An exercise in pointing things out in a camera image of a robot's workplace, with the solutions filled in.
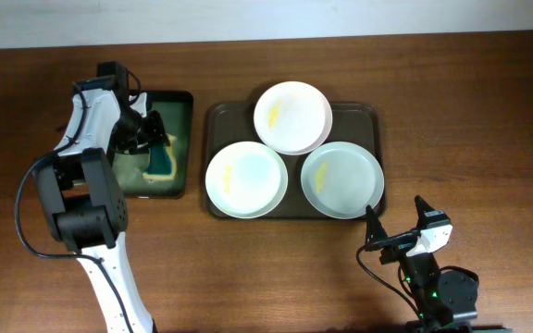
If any black water basin tray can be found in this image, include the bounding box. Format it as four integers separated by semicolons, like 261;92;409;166
112;91;193;199

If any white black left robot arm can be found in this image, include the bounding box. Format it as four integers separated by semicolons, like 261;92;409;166
30;78;166;332

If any yellow green sponge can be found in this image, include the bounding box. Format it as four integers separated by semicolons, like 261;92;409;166
143;134;178;181

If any dark brown serving tray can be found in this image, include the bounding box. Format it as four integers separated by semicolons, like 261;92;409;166
205;102;383;220

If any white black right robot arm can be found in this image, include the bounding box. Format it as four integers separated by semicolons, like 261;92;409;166
356;195;479;332

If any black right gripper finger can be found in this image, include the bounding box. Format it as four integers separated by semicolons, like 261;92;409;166
415;195;433;228
365;205;388;245

